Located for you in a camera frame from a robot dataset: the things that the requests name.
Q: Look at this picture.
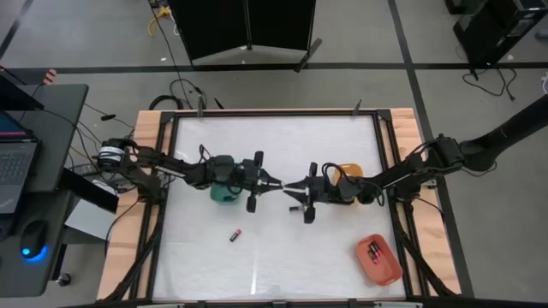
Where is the black folding divider screen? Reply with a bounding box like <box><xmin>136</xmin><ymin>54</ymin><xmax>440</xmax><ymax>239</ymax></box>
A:
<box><xmin>167</xmin><ymin>0</ymin><xmax>324</xmax><ymax>73</ymax></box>

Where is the black aluminium table frame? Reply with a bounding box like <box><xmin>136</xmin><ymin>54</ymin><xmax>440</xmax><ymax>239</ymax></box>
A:
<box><xmin>100</xmin><ymin>109</ymin><xmax>463</xmax><ymax>308</ymax></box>

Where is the black equipment case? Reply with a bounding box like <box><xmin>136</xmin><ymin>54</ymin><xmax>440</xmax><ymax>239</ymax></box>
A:
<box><xmin>452</xmin><ymin>0</ymin><xmax>548</xmax><ymax>66</ymax></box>

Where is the black tilted screen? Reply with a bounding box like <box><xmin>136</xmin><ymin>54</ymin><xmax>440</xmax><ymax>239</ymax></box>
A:
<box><xmin>0</xmin><ymin>64</ymin><xmax>45</xmax><ymax>112</ymax></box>

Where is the yellow plastic bin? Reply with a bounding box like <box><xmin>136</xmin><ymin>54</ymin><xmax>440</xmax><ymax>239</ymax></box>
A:
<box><xmin>333</xmin><ymin>162</ymin><xmax>364</xmax><ymax>179</ymax></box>

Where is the black floor cable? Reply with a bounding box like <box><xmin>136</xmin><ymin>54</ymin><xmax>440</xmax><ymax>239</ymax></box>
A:
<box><xmin>147</xmin><ymin>78</ymin><xmax>209</xmax><ymax>113</ymax></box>
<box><xmin>461</xmin><ymin>67</ymin><xmax>518</xmax><ymax>103</ymax></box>

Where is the black cylindrical stand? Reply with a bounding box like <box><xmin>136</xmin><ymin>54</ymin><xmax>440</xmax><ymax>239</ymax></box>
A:
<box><xmin>455</xmin><ymin>92</ymin><xmax>548</xmax><ymax>173</ymax></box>

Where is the light wooden table board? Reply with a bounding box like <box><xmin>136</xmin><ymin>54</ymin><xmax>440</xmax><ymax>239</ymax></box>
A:
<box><xmin>97</xmin><ymin>110</ymin><xmax>175</xmax><ymax>300</ymax></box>
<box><xmin>380</xmin><ymin>107</ymin><xmax>462</xmax><ymax>296</ymax></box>

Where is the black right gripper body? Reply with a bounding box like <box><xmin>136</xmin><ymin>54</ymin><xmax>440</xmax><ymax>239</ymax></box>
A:
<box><xmin>301</xmin><ymin>162</ymin><xmax>331</xmax><ymax>224</ymax></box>

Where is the black desk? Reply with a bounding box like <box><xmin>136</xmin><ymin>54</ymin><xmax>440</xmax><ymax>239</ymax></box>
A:
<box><xmin>0</xmin><ymin>83</ymin><xmax>90</xmax><ymax>299</ymax></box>

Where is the black laptop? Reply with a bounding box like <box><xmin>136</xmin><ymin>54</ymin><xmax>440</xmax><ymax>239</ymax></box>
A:
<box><xmin>0</xmin><ymin>110</ymin><xmax>40</xmax><ymax>215</ymax></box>

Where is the teal plastic bin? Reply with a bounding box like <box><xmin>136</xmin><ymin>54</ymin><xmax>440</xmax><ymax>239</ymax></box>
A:
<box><xmin>209</xmin><ymin>183</ymin><xmax>243</xmax><ymax>205</ymax></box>

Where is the black angled panel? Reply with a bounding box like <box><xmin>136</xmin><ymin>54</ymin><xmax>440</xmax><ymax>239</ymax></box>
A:
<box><xmin>57</xmin><ymin>168</ymin><xmax>120</xmax><ymax>214</ymax></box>

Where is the grey flat box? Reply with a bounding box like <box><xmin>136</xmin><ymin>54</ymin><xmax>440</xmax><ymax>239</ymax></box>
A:
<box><xmin>63</xmin><ymin>198</ymin><xmax>120</xmax><ymax>246</ymax></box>

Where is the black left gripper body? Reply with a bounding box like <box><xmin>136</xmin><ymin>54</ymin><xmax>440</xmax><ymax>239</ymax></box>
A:
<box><xmin>238</xmin><ymin>150</ymin><xmax>269</xmax><ymax>214</ymax></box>

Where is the black computer mouse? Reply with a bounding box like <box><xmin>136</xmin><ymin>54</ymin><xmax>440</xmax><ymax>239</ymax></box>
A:
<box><xmin>20</xmin><ymin>219</ymin><xmax>49</xmax><ymax>261</ymax></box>

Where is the orange plastic bin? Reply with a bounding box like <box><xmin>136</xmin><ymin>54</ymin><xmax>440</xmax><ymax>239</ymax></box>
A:
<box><xmin>354</xmin><ymin>233</ymin><xmax>404</xmax><ymax>287</ymax></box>

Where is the yellow floor cable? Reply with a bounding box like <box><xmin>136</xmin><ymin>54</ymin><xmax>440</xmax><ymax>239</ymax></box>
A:
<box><xmin>146</xmin><ymin>5</ymin><xmax>173</xmax><ymax>37</ymax></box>

